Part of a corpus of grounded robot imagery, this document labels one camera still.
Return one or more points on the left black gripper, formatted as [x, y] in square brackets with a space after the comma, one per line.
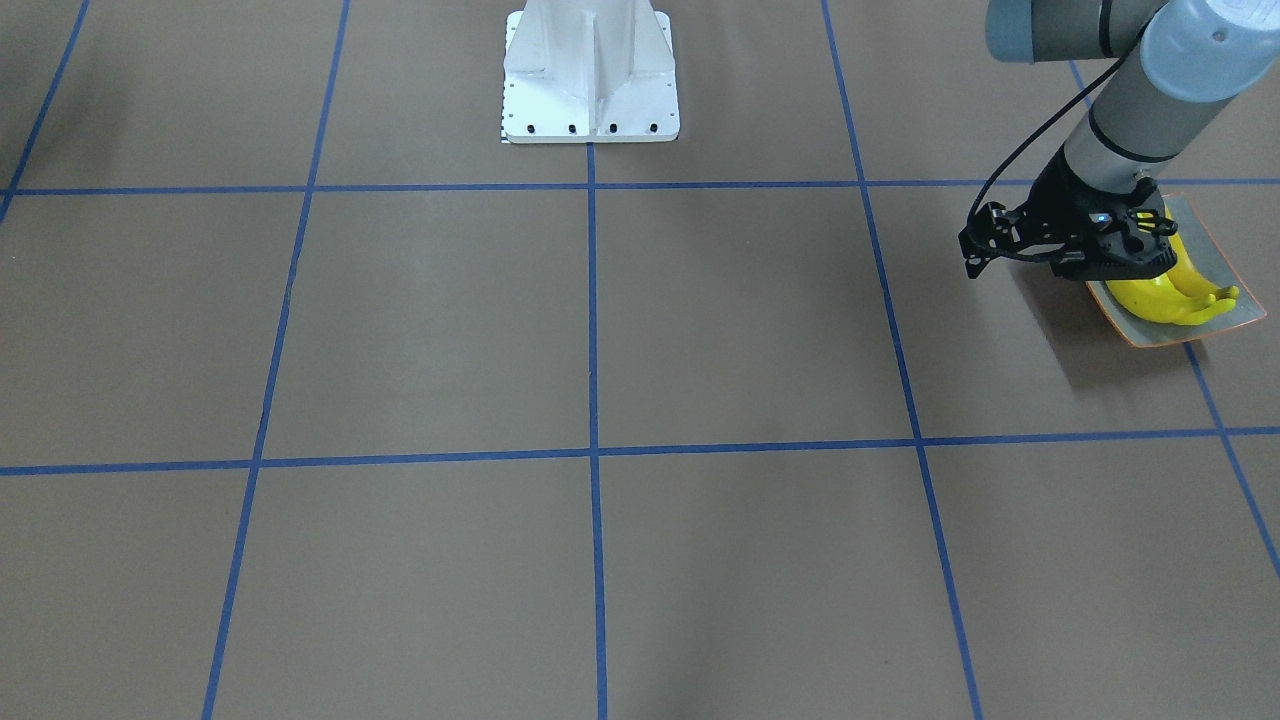
[1056, 201]

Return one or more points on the yellow banana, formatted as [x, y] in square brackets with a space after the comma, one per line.
[1177, 309]
[1124, 290]
[1185, 275]

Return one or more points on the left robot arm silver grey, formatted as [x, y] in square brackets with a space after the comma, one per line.
[1174, 65]

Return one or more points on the grey square plate orange rim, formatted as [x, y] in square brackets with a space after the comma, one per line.
[1209, 258]

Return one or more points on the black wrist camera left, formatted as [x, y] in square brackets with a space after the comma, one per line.
[989, 233]

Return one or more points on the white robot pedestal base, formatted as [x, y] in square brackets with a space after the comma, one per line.
[589, 72]

